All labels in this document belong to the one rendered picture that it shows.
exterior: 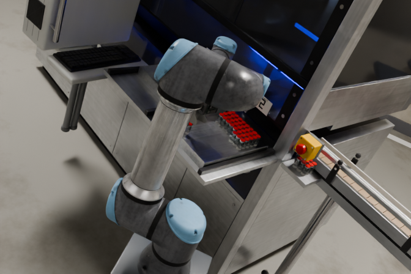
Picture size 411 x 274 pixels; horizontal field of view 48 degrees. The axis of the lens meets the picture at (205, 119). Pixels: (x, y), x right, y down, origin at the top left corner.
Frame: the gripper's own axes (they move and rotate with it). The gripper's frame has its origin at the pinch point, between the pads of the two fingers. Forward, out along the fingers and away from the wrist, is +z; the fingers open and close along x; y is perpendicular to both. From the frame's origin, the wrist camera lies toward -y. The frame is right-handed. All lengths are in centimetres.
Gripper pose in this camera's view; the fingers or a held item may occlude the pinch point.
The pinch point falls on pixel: (189, 121)
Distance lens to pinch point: 172.1
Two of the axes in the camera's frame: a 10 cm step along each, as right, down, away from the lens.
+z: -3.4, 7.9, 5.2
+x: 7.2, -1.3, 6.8
